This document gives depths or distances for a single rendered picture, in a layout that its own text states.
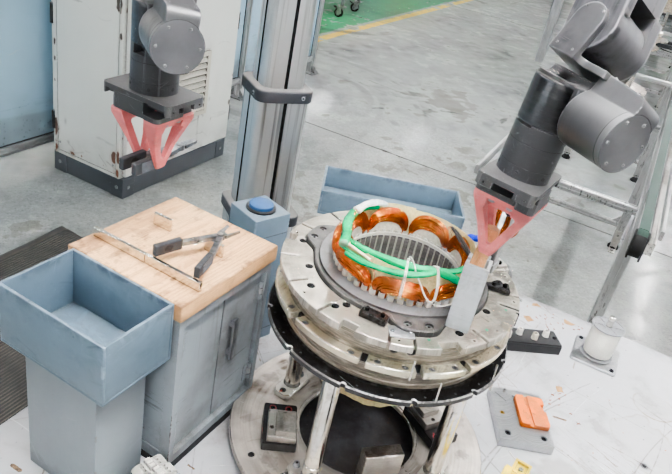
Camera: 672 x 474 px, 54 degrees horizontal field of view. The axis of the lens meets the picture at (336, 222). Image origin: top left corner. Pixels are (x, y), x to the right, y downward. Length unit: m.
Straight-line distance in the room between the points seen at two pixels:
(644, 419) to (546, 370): 0.18
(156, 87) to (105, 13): 2.22
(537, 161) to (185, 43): 0.37
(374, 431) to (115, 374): 0.47
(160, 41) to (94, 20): 2.36
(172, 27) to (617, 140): 0.43
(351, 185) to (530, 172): 0.58
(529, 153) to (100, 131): 2.67
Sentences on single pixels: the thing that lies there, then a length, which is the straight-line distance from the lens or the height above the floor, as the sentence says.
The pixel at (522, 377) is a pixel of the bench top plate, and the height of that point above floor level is 0.78.
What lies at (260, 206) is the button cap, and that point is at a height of 1.04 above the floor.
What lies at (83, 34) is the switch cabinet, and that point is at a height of 0.71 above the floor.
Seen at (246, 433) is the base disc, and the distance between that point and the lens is 1.03.
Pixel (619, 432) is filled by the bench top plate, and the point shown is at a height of 0.78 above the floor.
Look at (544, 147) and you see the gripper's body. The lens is 0.69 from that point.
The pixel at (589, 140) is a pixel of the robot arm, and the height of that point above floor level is 1.38.
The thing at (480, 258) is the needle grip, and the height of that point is 1.19.
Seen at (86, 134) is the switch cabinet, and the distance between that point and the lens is 3.27.
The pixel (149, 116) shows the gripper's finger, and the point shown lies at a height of 1.26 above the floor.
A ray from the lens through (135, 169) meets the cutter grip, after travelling 0.83.
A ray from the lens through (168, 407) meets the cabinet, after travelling 0.92.
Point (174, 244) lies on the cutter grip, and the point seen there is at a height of 1.09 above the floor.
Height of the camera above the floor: 1.55
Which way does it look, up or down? 28 degrees down
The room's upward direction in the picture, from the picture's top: 12 degrees clockwise
